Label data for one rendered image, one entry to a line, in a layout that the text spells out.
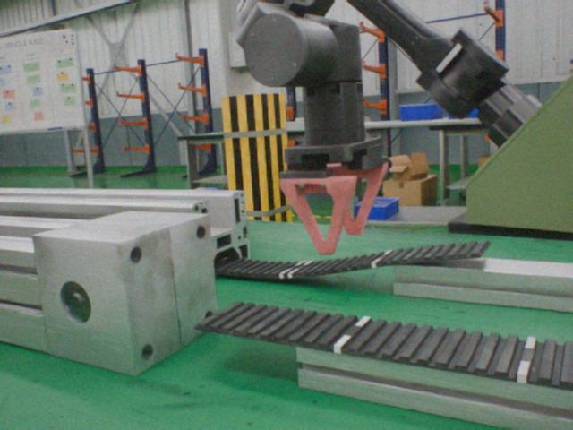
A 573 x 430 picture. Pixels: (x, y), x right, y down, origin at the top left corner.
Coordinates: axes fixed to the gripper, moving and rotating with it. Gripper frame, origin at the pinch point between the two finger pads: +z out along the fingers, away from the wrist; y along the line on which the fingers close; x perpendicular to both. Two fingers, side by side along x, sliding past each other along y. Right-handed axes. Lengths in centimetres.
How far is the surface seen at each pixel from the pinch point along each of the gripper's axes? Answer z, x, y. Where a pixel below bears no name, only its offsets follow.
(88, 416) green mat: 4.5, -5.6, 28.8
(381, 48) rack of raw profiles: -89, -210, -741
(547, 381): 1.4, 19.0, 22.3
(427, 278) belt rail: 3.0, 8.9, 2.3
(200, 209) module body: -3.1, -14.4, 2.7
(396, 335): 1.5, 10.5, 18.6
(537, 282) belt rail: 2.7, 17.8, 2.7
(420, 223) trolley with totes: 60, -57, -278
